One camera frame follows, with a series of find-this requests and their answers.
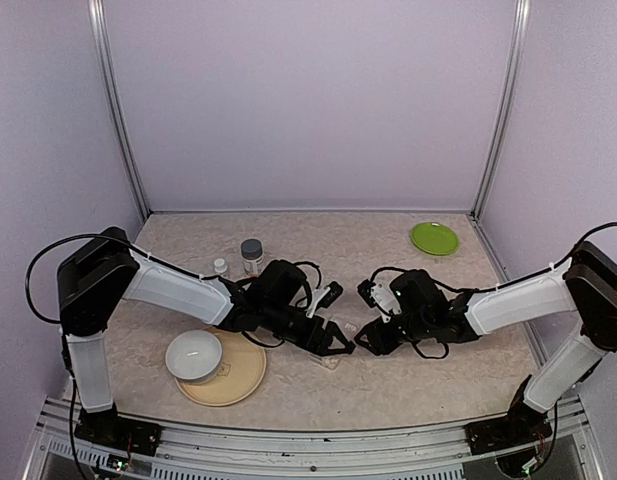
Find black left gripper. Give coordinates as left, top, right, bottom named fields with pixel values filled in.
left=262, top=301, right=352, bottom=357

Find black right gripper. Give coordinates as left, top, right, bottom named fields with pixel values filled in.
left=353, top=312, right=433, bottom=357

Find clear plastic pill organizer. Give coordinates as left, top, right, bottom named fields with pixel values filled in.
left=309, top=320, right=356, bottom=372

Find orange pill bottle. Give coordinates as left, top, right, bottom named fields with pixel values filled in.
left=240, top=238, right=264, bottom=277

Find white pill bottle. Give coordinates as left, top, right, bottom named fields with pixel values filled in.
left=213, top=258, right=229, bottom=278

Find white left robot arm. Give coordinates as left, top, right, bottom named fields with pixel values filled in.
left=57, top=227, right=354, bottom=445

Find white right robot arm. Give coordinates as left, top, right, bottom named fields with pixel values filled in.
left=355, top=241, right=617, bottom=444

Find beige round plate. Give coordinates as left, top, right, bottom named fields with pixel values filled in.
left=175, top=329, right=267, bottom=407

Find green plastic plate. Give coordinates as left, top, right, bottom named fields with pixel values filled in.
left=410, top=222, right=460, bottom=256

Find white ceramic bowl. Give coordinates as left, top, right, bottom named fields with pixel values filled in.
left=165, top=330, right=223, bottom=383

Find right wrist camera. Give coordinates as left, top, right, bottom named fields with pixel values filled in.
left=357, top=279, right=401, bottom=323

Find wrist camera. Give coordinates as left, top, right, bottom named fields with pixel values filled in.
left=306, top=281, right=343, bottom=318
left=357, top=279, right=401, bottom=323

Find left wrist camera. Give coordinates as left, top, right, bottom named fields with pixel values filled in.
left=306, top=281, right=343, bottom=318

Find aluminium front rail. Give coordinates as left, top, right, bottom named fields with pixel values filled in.
left=25, top=394, right=604, bottom=480

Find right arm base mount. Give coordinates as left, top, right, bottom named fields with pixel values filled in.
left=464, top=376, right=553, bottom=455

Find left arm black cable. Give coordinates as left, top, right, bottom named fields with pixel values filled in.
left=24, top=234, right=134, bottom=324

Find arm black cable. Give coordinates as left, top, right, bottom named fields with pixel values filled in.
left=552, top=222, right=617, bottom=271
left=24, top=234, right=134, bottom=324

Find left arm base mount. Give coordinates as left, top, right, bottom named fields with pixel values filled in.
left=74, top=406, right=162, bottom=457

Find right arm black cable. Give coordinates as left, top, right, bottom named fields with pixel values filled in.
left=552, top=222, right=617, bottom=271

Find right aluminium corner post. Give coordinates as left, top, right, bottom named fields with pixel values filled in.
left=471, top=0, right=532, bottom=222

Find aluminium corner post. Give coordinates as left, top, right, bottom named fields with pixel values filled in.
left=471, top=0, right=532, bottom=222
left=88, top=0, right=152, bottom=222

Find left aluminium corner post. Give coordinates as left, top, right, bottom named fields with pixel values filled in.
left=88, top=0, right=152, bottom=222

